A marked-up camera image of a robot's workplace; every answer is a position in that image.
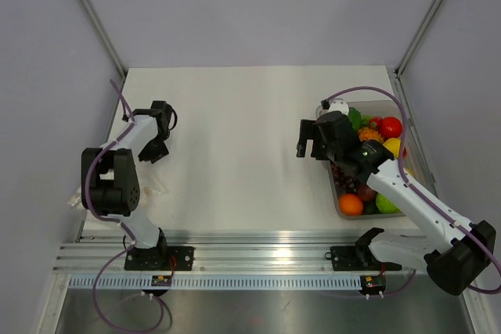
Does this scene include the dark grape bunch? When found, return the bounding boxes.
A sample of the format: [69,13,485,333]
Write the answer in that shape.
[331,163,357,193]

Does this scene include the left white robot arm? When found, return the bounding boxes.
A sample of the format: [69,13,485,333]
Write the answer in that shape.
[81,101,178,270]

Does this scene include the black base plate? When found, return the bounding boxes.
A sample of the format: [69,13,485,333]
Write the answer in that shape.
[124,246,195,271]
[324,245,403,272]

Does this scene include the aluminium mounting rail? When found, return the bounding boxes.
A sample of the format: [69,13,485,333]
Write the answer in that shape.
[52,232,431,275]

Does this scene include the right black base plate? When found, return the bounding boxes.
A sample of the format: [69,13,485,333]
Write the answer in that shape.
[324,245,403,272]

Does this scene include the white slotted cable duct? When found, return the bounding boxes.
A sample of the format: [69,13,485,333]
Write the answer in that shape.
[68,274,363,291]

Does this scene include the right aluminium frame post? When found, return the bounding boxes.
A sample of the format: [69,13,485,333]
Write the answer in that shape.
[394,0,469,77]

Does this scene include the aluminium frame post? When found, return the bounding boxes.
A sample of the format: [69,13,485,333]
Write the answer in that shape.
[394,0,469,77]
[57,0,127,79]

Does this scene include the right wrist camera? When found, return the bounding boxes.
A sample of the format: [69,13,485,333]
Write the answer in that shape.
[317,99,349,117]

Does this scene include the red tomato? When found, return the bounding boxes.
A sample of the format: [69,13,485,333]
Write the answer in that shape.
[378,117,403,140]

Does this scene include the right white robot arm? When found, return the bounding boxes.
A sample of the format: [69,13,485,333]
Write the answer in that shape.
[297,111,498,296]

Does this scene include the orange spiky fruit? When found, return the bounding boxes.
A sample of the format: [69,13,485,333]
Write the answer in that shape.
[358,127,384,144]

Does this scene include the yellow pear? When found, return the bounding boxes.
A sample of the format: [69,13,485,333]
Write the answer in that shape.
[384,138,401,159]

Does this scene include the green bell pepper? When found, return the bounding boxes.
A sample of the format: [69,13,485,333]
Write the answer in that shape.
[348,107,362,131]

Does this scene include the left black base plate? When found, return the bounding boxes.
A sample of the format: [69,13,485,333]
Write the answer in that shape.
[124,246,195,271]

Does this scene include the dark purple plum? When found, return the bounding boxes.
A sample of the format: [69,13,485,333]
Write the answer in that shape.
[356,184,377,202]

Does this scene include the clear dotted zip bag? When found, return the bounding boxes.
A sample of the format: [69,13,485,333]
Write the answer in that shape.
[67,167,168,210]

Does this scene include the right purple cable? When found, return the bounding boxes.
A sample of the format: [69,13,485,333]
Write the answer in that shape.
[323,84,501,296]

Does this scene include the left aluminium frame post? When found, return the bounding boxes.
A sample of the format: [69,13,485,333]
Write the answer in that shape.
[57,0,127,79]

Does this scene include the lime green fruit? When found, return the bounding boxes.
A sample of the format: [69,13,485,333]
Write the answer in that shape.
[375,193,401,214]

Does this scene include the clear plastic food bin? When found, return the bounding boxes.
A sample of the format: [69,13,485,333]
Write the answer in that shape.
[324,100,433,221]

